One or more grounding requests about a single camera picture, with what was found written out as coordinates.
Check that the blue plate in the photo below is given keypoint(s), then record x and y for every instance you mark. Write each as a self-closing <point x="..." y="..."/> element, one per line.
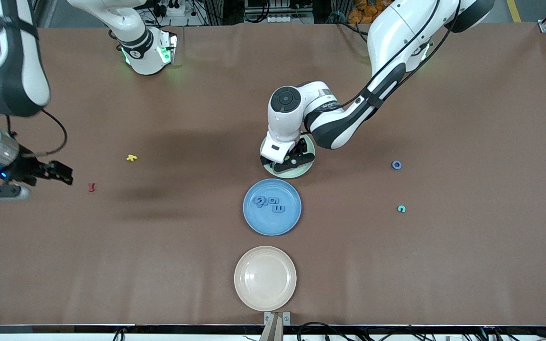
<point x="268" y="222"/>

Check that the blue foam letter G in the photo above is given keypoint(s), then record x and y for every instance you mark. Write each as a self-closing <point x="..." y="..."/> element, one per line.
<point x="256" y="201"/>

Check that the dark blue foam letter O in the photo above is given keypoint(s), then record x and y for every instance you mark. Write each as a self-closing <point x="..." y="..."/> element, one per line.
<point x="393" y="165"/>

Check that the base connector box green light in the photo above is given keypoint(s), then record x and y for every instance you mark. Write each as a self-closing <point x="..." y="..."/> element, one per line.
<point x="168" y="47"/>

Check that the pale green plate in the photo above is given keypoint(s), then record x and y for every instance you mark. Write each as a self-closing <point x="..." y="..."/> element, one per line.
<point x="304" y="171"/>

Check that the orange snack bag pile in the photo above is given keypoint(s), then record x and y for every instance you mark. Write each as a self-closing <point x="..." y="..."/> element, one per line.
<point x="363" y="12"/>

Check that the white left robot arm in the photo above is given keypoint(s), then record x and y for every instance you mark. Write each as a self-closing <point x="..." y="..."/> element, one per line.
<point x="396" y="38"/>

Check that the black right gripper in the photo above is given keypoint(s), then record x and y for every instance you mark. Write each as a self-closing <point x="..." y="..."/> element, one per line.
<point x="28" y="169"/>

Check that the blue foam letter E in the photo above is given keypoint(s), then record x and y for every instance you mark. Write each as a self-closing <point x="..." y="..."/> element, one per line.
<point x="278" y="211"/>

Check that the metal mounting bracket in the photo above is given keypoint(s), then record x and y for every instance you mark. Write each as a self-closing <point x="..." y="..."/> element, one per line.
<point x="287" y="316"/>

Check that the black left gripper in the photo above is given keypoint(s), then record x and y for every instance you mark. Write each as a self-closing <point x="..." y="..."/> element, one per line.
<point x="298" y="152"/>

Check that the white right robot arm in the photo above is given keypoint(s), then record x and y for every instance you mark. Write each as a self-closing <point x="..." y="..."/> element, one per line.
<point x="17" y="71"/>

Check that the beige plate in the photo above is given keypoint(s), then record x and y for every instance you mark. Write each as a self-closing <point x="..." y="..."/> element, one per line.
<point x="265" y="278"/>

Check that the blue foam digit nine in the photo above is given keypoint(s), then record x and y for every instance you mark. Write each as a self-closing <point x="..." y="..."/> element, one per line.
<point x="276" y="203"/>

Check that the long white power strip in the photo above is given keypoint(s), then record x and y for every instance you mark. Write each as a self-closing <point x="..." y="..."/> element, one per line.
<point x="285" y="19"/>

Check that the white power strip with plugs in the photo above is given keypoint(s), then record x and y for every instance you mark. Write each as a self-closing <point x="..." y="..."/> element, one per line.
<point x="176" y="10"/>

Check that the yellow foam letter K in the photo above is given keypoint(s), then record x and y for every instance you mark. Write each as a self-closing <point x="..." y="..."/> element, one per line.
<point x="131" y="157"/>

